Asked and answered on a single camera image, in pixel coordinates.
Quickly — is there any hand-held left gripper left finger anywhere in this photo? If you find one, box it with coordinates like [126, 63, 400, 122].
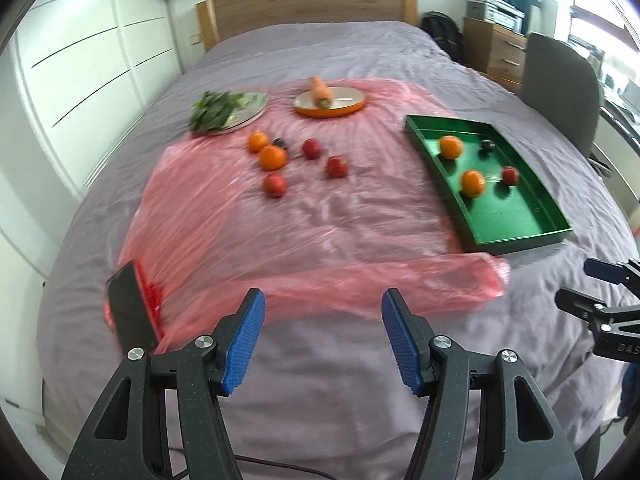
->
[61, 288, 267, 480]

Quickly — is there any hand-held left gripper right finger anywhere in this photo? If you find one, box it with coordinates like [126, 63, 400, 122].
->
[381, 288, 583, 480]

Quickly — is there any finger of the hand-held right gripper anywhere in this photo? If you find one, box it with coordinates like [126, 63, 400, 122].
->
[584, 257, 640, 285]
[555, 287, 618, 333]

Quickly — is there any green cardboard box tray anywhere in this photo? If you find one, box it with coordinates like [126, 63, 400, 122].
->
[404, 115, 573, 256]

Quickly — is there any pink plastic sheet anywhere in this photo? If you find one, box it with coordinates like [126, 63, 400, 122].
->
[102, 78, 511, 356]

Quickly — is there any smartphone with red case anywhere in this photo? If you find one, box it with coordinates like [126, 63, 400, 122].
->
[106, 260, 166, 356]

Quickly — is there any white desk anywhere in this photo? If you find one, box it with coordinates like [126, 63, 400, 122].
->
[595, 92, 640, 153]

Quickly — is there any grey chair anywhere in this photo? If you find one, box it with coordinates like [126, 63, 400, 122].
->
[520, 32, 608, 171]

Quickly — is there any round white plate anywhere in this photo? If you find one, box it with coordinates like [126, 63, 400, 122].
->
[192, 91, 270, 135]

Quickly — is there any leafy green vegetable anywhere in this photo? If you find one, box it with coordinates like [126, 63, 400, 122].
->
[190, 91, 246, 133]

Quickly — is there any wooden nightstand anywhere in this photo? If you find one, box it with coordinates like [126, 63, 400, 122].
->
[462, 16, 528, 92]

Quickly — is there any orange oval dish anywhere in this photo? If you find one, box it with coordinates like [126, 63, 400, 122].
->
[293, 86, 367, 119]

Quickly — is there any orange carrot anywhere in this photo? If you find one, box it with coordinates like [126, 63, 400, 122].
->
[307, 76, 333, 109]

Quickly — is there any window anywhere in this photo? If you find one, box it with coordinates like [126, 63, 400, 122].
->
[565, 0, 640, 61]

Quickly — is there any white printer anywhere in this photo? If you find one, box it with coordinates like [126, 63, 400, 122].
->
[482, 0, 526, 31]

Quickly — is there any black backpack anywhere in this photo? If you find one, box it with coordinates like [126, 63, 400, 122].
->
[420, 11, 465, 63]

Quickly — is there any white wardrobe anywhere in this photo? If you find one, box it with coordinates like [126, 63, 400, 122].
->
[0, 0, 183, 281]

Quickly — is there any wooden headboard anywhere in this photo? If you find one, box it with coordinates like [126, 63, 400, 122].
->
[195, 0, 418, 53]

